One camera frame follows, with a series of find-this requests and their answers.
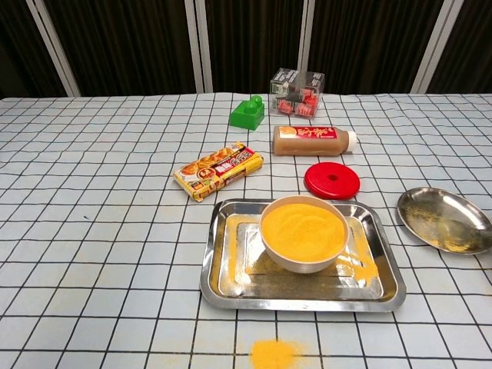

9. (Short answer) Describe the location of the white screen frame post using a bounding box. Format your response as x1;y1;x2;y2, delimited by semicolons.
411;0;459;94
183;0;214;93
298;0;321;74
25;0;81;97

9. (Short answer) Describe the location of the yellow curry box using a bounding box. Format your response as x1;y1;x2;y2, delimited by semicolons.
172;141;264;203

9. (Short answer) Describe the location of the round steel plate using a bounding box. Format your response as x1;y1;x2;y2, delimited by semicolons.
397;187;492;255

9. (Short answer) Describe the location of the green toy building block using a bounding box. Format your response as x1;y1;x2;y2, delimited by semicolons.
229;95;267;132

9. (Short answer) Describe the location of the white checkered tablecloth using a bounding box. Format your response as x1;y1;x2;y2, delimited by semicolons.
0;91;492;369

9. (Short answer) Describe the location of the clear plastic box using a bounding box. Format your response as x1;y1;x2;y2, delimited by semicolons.
268;67;326;120

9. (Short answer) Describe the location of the rectangular steel tray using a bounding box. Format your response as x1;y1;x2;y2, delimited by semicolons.
198;198;407;313

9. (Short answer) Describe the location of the orange powder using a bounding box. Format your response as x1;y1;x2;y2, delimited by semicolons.
248;337;308;369

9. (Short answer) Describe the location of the bowl of orange powder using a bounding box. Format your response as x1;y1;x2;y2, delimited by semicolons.
259;194;350;274

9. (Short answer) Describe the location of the red round disc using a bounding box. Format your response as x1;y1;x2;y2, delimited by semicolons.
304;161;361;200

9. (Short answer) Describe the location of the brown drink bottle red label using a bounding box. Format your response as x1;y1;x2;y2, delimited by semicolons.
272;125;357;157

